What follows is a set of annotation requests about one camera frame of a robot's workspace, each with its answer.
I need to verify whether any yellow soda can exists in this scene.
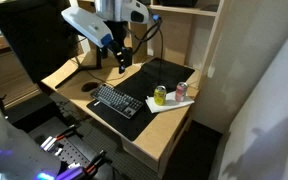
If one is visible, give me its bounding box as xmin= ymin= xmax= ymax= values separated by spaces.
xmin=153 ymin=85 xmax=167 ymax=107

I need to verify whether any pink soda can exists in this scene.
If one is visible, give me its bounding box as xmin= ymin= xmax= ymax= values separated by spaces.
xmin=174 ymin=81 xmax=189 ymax=103

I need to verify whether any red handled toggle clamp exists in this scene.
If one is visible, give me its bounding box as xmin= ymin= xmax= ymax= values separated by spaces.
xmin=55 ymin=149 xmax=109 ymax=180
xmin=39 ymin=124 xmax=79 ymax=152

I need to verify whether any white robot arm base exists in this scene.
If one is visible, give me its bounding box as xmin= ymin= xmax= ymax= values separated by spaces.
xmin=0 ymin=91 xmax=62 ymax=180

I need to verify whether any black monitor stand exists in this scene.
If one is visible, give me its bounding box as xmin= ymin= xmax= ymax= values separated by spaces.
xmin=54 ymin=46 xmax=110 ymax=89

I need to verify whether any grey black mechanical keyboard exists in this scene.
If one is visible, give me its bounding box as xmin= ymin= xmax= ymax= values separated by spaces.
xmin=90 ymin=83 xmax=145 ymax=120

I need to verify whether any black desk mat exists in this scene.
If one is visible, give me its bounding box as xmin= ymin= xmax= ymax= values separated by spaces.
xmin=86 ymin=57 xmax=196 ymax=142

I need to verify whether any black curved monitor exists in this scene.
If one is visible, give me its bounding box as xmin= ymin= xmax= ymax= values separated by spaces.
xmin=0 ymin=0 xmax=82 ymax=84

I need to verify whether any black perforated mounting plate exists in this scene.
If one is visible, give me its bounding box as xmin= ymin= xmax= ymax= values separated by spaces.
xmin=27 ymin=116 xmax=118 ymax=180

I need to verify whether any white paper napkin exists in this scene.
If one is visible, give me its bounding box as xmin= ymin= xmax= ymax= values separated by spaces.
xmin=145 ymin=91 xmax=196 ymax=114

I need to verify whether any wooden shelf unit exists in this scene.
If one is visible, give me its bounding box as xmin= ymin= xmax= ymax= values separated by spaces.
xmin=77 ymin=0 xmax=233 ymax=91

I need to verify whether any black computer mouse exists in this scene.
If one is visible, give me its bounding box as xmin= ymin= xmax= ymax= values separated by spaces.
xmin=81 ymin=81 xmax=100 ymax=93

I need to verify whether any black zip case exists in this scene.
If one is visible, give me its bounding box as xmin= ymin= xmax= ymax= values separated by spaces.
xmin=157 ymin=0 xmax=199 ymax=8

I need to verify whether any black robot cable blue plug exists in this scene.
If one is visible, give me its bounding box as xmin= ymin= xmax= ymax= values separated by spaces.
xmin=125 ymin=13 xmax=164 ymax=56

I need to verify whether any wooden slatted panel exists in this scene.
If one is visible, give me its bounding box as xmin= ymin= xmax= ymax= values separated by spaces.
xmin=0 ymin=34 xmax=43 ymax=109

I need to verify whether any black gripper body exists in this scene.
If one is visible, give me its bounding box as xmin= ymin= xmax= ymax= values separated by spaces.
xmin=107 ymin=39 xmax=134 ymax=67

